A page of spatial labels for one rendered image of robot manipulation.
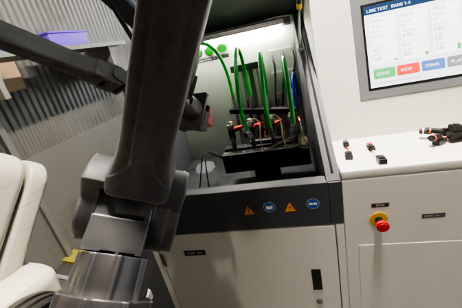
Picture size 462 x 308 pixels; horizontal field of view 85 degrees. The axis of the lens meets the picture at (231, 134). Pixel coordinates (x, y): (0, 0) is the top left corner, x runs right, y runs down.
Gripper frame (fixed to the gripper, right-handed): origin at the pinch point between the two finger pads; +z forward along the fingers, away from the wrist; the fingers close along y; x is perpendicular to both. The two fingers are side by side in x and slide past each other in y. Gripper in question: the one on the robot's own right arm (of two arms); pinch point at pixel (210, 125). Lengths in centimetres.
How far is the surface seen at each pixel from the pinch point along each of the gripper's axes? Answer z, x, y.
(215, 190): 18.9, 5.4, -15.4
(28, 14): 13, 191, 112
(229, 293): 50, 9, -50
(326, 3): 14, -30, 50
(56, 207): 82, 184, -28
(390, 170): 25, -46, -6
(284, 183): 22.7, -16.6, -11.3
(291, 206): 27.3, -18.1, -17.6
